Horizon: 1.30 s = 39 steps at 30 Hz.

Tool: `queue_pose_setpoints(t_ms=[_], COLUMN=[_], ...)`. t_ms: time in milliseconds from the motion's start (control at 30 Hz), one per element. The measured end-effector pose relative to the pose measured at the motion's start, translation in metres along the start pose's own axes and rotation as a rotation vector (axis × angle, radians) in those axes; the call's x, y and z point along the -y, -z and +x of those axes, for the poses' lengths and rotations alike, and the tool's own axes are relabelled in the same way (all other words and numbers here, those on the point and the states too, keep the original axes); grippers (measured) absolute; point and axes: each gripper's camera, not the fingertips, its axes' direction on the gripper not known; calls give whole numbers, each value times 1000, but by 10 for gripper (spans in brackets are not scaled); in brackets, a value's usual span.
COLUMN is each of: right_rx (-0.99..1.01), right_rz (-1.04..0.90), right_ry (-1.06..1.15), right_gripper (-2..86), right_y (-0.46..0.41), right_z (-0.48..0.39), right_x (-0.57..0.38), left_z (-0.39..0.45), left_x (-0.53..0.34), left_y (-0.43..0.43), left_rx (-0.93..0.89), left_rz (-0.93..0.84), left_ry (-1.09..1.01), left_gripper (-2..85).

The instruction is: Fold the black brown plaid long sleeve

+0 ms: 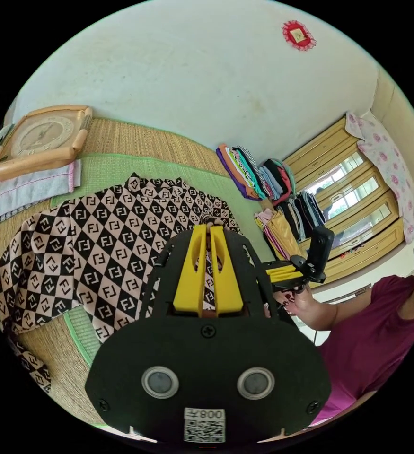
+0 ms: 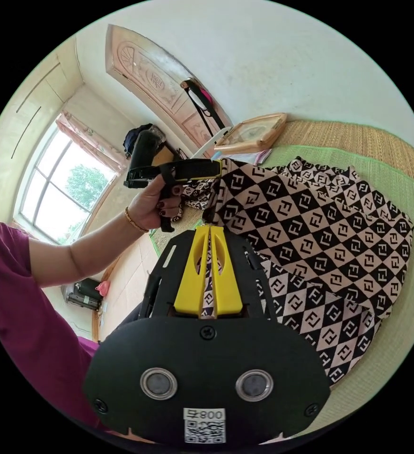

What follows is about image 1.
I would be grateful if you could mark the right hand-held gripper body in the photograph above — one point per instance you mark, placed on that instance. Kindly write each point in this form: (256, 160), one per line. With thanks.
(299, 264)

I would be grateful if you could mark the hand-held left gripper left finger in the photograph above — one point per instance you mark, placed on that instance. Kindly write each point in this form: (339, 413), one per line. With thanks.
(187, 283)

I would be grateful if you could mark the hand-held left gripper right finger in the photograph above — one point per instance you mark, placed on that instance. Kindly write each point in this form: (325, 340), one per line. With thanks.
(228, 283)

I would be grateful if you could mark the black brown plaid long sleeve shirt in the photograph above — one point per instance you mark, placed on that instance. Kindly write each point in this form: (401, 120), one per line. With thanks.
(104, 230)

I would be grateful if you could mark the person's right forearm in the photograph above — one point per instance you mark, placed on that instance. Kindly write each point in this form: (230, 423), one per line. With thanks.
(322, 314)

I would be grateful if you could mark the person's right hand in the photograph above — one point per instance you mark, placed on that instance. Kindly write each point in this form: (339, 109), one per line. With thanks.
(297, 301)

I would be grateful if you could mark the yellow wooden cupboard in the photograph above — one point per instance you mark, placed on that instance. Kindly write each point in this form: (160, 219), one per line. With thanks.
(366, 230)

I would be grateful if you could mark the pile of clothes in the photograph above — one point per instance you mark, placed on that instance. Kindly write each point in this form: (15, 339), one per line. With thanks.
(263, 181)

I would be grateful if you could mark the person's body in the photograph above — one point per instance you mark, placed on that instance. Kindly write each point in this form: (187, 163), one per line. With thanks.
(370, 337)

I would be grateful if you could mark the bed with woven mat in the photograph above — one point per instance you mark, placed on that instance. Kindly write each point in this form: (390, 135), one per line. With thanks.
(139, 149)

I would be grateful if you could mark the light purple towel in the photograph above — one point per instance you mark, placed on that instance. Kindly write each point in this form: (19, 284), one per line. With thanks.
(33, 191)

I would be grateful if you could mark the square wooden clock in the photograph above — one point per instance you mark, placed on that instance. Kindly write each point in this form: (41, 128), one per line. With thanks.
(40, 140)

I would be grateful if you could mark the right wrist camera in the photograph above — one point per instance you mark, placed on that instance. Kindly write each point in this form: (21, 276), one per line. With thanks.
(319, 253)

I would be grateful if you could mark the red round wall ornament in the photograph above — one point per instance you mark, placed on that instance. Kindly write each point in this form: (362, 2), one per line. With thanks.
(298, 35)

